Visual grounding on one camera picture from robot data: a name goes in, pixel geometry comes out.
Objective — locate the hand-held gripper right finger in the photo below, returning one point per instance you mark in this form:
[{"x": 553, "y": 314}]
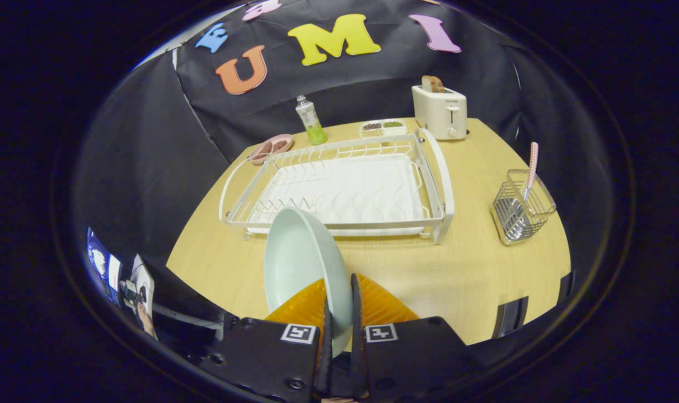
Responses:
[{"x": 412, "y": 358}]

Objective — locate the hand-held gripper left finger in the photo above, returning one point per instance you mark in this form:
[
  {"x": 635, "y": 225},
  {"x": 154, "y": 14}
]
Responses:
[{"x": 261, "y": 358}]

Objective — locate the pale green plate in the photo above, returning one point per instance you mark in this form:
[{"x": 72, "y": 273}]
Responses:
[{"x": 300, "y": 257}]

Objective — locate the pink dish with food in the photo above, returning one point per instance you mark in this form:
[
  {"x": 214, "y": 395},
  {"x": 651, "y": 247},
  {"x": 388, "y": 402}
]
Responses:
[{"x": 269, "y": 148}]

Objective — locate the black table clamp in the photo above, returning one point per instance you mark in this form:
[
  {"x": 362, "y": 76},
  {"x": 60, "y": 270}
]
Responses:
[
  {"x": 566, "y": 288},
  {"x": 511, "y": 317}
]

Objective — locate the lit screen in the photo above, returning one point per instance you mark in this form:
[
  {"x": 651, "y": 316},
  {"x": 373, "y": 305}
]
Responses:
[{"x": 99, "y": 260}]

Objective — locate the white divided tray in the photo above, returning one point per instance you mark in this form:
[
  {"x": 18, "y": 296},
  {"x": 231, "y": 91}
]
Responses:
[{"x": 383, "y": 128}]

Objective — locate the clear bottle with green liquid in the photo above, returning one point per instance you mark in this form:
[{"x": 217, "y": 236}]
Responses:
[{"x": 311, "y": 120}]

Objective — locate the black backdrop cloth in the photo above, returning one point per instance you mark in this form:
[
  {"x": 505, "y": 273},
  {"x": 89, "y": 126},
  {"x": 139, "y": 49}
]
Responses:
[{"x": 149, "y": 140}]

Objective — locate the cream toaster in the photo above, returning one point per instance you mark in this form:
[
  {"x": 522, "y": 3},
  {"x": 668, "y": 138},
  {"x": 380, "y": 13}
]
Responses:
[{"x": 440, "y": 112}]

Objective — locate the brown bread slice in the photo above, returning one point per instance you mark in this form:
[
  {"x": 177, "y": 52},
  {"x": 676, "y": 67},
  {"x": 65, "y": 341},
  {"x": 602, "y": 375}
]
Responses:
[{"x": 432, "y": 84}]

